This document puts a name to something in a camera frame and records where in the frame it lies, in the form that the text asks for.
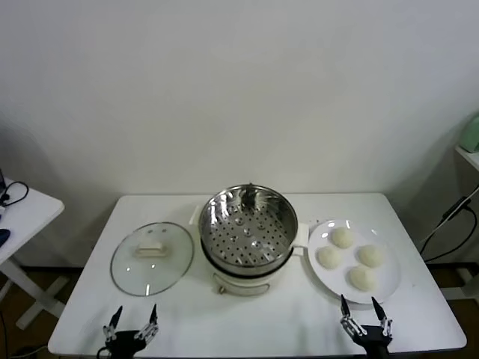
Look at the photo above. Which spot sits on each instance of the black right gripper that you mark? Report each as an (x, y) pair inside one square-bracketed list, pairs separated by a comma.
[(374, 340)]

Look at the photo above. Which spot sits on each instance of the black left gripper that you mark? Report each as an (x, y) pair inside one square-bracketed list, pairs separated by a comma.
[(125, 342)]

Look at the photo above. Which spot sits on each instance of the white steamed baozi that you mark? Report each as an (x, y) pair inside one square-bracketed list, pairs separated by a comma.
[(363, 278), (371, 256), (329, 257), (343, 238)]

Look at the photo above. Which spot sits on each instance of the perforated steel steamer basket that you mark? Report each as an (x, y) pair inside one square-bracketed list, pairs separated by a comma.
[(224, 239)]

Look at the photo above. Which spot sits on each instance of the round glass pot lid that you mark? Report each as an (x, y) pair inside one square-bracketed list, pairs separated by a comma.
[(149, 276)]

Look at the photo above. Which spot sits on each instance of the round white plate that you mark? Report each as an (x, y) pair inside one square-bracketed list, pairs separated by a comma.
[(325, 280)]

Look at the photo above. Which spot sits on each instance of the cream electric cooking pot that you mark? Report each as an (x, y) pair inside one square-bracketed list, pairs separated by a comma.
[(243, 286)]

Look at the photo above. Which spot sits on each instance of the white folding side table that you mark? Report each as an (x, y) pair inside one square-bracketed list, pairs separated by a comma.
[(33, 209)]

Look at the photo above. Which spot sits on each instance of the dark blue small object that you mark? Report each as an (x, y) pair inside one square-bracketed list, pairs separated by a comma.
[(3, 236)]

